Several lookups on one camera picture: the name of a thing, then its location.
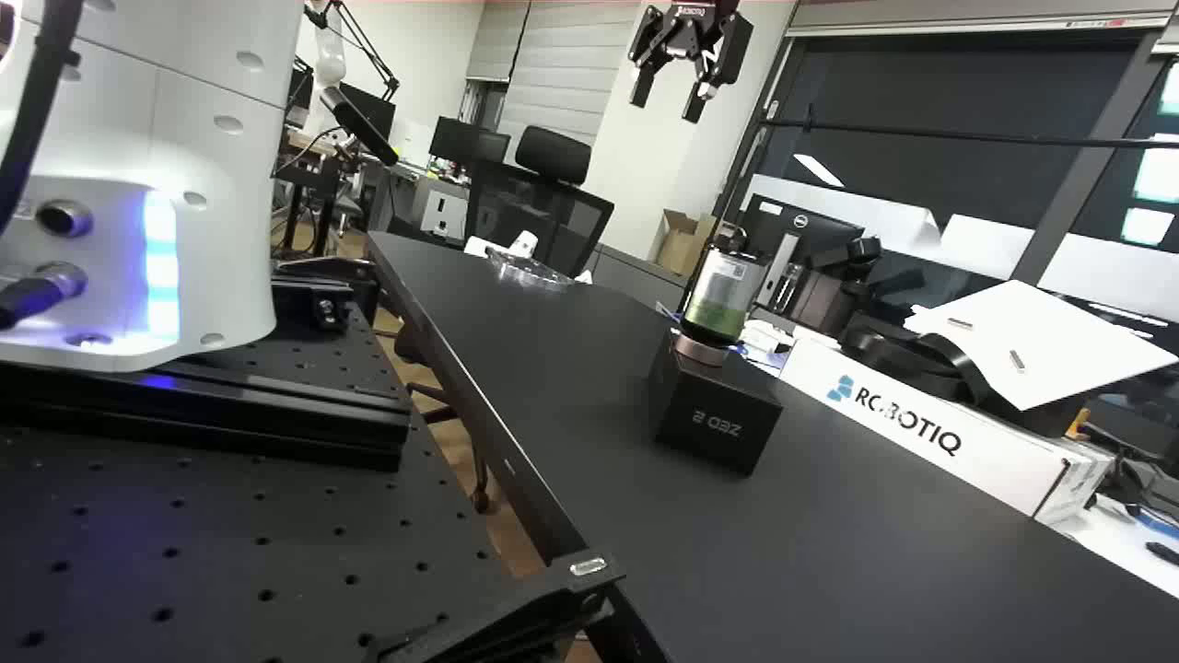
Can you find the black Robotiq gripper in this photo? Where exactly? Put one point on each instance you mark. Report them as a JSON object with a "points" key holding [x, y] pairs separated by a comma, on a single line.
{"points": [[687, 28]]}

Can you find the green label bottle black cap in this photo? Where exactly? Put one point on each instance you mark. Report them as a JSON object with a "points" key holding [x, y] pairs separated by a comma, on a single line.
{"points": [[724, 298]]}

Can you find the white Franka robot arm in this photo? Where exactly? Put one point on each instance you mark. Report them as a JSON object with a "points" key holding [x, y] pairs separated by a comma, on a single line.
{"points": [[187, 149]]}

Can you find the black office chair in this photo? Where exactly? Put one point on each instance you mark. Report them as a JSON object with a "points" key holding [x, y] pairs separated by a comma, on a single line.
{"points": [[550, 153]]}

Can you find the brown cardboard box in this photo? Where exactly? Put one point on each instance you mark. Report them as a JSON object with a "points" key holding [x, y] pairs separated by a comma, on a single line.
{"points": [[681, 245]]}

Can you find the small black cardboard box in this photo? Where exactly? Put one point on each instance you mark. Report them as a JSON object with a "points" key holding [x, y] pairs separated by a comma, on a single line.
{"points": [[711, 412]]}

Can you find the black bag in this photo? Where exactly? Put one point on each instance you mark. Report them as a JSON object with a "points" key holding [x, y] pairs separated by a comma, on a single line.
{"points": [[914, 354]]}

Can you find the white Robotiq carton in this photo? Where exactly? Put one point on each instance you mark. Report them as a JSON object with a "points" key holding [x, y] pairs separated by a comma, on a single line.
{"points": [[932, 427]]}

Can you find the white flat cardboard sheet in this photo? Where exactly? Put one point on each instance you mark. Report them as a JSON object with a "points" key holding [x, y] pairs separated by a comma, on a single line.
{"points": [[1045, 338]]}

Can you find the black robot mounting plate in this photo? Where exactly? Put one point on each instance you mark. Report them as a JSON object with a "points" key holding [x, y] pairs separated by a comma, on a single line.
{"points": [[259, 394]]}

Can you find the black perforated breadboard plate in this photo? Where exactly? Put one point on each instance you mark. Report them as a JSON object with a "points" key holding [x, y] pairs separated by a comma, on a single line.
{"points": [[208, 554]]}

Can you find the black plug connector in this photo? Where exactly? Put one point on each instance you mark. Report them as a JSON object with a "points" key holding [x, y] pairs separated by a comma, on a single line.
{"points": [[40, 298]]}

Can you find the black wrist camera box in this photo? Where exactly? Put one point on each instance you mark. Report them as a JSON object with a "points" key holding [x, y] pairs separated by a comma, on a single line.
{"points": [[735, 46]]}

